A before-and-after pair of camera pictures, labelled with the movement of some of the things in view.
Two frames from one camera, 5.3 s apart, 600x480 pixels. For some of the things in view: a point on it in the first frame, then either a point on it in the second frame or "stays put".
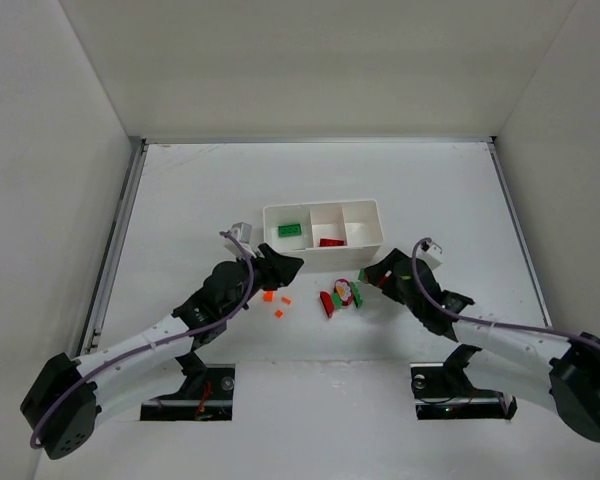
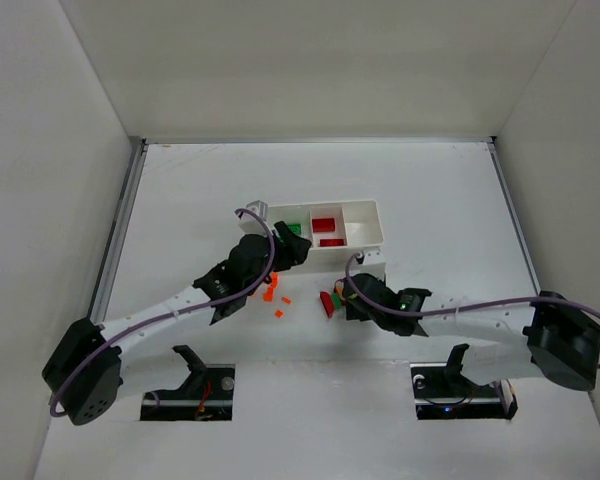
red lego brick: [323, 242] stays put
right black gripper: [393, 275] -> [352, 302]
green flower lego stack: [345, 292] stays put
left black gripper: [268, 263] -> [287, 245]
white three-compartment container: [338, 236] stays put
